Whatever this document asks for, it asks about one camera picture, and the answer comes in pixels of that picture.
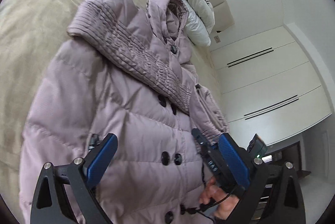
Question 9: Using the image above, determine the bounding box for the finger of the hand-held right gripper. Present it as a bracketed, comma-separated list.
[192, 128, 236, 185]

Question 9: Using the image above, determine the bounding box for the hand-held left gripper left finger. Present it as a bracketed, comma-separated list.
[30, 133, 118, 224]

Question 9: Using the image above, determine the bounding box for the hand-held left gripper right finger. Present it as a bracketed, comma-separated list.
[218, 132, 306, 224]

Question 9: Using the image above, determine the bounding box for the mauve puffer jacket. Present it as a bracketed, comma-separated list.
[19, 0, 229, 224]

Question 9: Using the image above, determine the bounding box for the person's right hand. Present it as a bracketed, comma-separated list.
[199, 177, 240, 220]

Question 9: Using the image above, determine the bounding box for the white wardrobe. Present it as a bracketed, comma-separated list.
[209, 25, 333, 146]

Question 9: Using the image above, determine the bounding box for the bed with beige sheet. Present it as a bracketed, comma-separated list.
[0, 0, 223, 188]

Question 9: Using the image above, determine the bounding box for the black cable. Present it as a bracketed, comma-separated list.
[180, 193, 236, 220]

